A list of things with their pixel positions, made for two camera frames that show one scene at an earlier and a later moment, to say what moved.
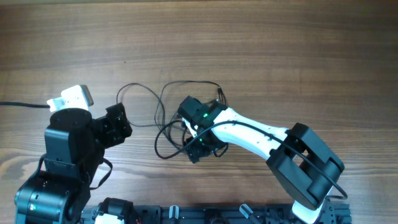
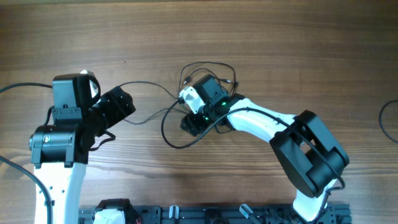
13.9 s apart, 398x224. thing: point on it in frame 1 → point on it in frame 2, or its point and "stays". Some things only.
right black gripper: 193,152 → 189,123
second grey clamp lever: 245,210 stays
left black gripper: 114,124 → 120,104
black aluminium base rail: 333,213 stays
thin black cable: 185,81 → 157,114
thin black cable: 163,126 → 380,122
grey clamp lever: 173,211 stays
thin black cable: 169,133 → 208,62
